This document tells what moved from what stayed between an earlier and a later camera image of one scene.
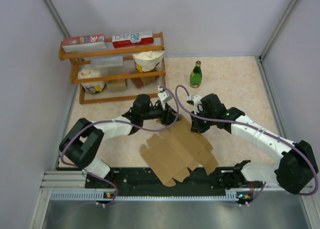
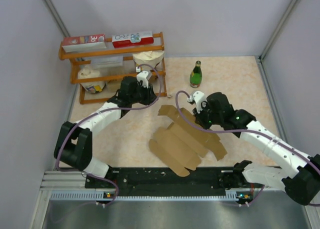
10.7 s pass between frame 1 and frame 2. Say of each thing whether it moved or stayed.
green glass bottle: stayed
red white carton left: stayed
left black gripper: moved
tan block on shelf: stayed
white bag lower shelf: stayed
